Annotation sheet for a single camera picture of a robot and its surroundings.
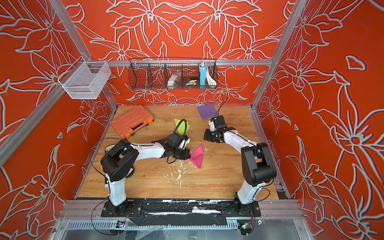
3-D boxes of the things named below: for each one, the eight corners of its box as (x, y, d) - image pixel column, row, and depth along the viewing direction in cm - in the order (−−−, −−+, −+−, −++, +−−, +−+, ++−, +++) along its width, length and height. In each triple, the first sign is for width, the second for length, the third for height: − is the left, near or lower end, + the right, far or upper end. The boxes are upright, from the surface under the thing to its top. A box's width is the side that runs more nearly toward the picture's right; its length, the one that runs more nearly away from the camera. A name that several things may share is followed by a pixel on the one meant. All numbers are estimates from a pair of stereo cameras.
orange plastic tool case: (111, 126, 108) (108, 122, 105) (140, 108, 120) (139, 104, 117) (125, 141, 100) (122, 137, 96) (154, 120, 112) (153, 116, 108)
